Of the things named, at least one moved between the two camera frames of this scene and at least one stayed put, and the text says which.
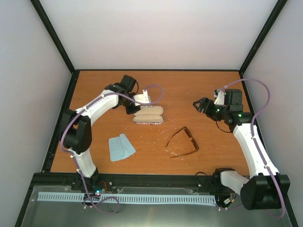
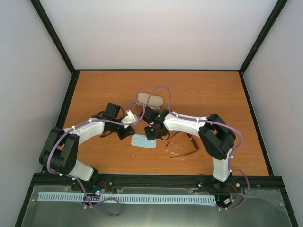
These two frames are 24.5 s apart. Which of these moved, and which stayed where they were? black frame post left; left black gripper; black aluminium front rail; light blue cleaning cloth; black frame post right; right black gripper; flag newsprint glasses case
Moved: light blue cleaning cloth; right black gripper; flag newsprint glasses case; left black gripper
Stayed: black frame post left; black frame post right; black aluminium front rail
